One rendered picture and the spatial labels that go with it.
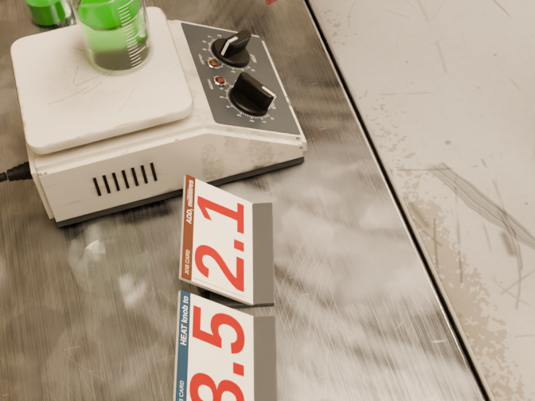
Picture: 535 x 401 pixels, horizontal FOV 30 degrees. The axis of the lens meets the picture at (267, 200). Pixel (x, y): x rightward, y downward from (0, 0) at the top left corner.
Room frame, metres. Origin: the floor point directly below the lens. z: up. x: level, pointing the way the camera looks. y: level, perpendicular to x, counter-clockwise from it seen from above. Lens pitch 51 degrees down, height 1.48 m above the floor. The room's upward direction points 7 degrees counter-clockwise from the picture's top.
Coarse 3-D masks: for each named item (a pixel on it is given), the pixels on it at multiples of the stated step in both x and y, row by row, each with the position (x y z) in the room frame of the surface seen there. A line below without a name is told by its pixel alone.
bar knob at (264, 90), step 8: (240, 72) 0.55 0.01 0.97; (240, 80) 0.54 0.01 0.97; (248, 80) 0.54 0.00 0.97; (256, 80) 0.54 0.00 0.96; (232, 88) 0.54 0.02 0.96; (240, 88) 0.54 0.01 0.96; (248, 88) 0.54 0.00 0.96; (256, 88) 0.53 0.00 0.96; (264, 88) 0.53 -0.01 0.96; (232, 96) 0.53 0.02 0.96; (240, 96) 0.53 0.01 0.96; (248, 96) 0.53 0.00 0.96; (256, 96) 0.53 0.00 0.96; (264, 96) 0.53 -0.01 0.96; (272, 96) 0.53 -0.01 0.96; (240, 104) 0.52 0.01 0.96; (248, 104) 0.53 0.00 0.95; (256, 104) 0.53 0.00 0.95; (264, 104) 0.53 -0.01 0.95; (248, 112) 0.52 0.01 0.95; (256, 112) 0.52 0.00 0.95; (264, 112) 0.52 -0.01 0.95
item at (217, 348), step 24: (192, 312) 0.36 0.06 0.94; (216, 312) 0.37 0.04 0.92; (192, 336) 0.34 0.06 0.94; (216, 336) 0.35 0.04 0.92; (240, 336) 0.35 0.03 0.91; (192, 360) 0.33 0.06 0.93; (216, 360) 0.33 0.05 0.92; (240, 360) 0.34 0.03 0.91; (192, 384) 0.31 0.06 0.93; (216, 384) 0.31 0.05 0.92; (240, 384) 0.32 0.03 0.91
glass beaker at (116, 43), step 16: (64, 0) 0.54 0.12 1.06; (112, 0) 0.54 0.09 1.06; (128, 0) 0.54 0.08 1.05; (80, 16) 0.54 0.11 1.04; (96, 16) 0.54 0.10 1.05; (112, 16) 0.54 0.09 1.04; (128, 16) 0.54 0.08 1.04; (144, 16) 0.55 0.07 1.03; (80, 32) 0.55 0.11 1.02; (96, 32) 0.54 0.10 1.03; (112, 32) 0.54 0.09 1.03; (128, 32) 0.54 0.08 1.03; (144, 32) 0.55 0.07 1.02; (96, 48) 0.54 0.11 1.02; (112, 48) 0.54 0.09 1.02; (128, 48) 0.54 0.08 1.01; (144, 48) 0.55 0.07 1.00; (96, 64) 0.54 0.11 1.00; (112, 64) 0.54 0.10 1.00; (128, 64) 0.54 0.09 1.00; (144, 64) 0.54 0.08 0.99
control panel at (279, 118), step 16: (192, 32) 0.61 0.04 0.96; (208, 32) 0.61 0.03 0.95; (224, 32) 0.62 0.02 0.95; (192, 48) 0.58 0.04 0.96; (208, 48) 0.59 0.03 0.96; (256, 48) 0.61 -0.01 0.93; (208, 64) 0.57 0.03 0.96; (224, 64) 0.57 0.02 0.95; (256, 64) 0.59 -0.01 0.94; (208, 80) 0.55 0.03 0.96; (272, 80) 0.57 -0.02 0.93; (208, 96) 0.53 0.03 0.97; (224, 96) 0.53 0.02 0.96; (224, 112) 0.51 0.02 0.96; (240, 112) 0.52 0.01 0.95; (272, 112) 0.53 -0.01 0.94; (288, 112) 0.54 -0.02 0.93; (256, 128) 0.51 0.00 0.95; (272, 128) 0.51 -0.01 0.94; (288, 128) 0.52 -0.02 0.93
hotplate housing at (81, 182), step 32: (192, 64) 0.56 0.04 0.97; (160, 128) 0.50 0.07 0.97; (192, 128) 0.50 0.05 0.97; (224, 128) 0.50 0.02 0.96; (32, 160) 0.49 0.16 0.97; (64, 160) 0.48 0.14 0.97; (96, 160) 0.48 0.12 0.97; (128, 160) 0.48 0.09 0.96; (160, 160) 0.49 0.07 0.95; (192, 160) 0.49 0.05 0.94; (224, 160) 0.49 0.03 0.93; (256, 160) 0.50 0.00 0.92; (288, 160) 0.50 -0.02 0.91; (64, 192) 0.47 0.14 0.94; (96, 192) 0.48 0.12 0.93; (128, 192) 0.48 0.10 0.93; (160, 192) 0.48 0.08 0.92; (64, 224) 0.47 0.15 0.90
